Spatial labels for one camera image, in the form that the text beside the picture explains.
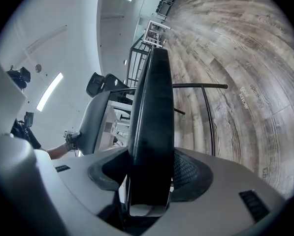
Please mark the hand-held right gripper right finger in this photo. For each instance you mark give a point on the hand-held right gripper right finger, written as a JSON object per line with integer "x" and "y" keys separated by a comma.
{"x": 223, "y": 200}

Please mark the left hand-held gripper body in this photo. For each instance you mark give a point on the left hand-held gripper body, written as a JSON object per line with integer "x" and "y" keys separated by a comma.
{"x": 73, "y": 138}

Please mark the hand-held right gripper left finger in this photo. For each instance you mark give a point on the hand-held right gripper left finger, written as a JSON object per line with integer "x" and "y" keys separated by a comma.
{"x": 85, "y": 188}

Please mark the black plate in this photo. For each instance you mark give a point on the black plate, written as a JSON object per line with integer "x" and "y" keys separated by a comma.
{"x": 151, "y": 119}

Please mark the person's left forearm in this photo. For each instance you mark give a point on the person's left forearm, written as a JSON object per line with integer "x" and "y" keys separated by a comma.
{"x": 56, "y": 151}

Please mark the black mesh office chair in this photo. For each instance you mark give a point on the black mesh office chair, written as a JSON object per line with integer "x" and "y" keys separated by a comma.
{"x": 97, "y": 122}

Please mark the person's black shirt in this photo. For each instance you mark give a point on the person's black shirt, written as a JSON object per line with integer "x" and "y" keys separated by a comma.
{"x": 28, "y": 135}

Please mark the long ceiling light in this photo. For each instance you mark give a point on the long ceiling light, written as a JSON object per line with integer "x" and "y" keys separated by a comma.
{"x": 49, "y": 92}

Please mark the round ceiling fixture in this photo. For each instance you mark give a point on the round ceiling fixture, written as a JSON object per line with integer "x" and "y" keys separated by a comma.
{"x": 38, "y": 67}

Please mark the black metal railing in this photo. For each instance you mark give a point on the black metal railing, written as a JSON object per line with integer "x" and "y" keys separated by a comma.
{"x": 137, "y": 60}

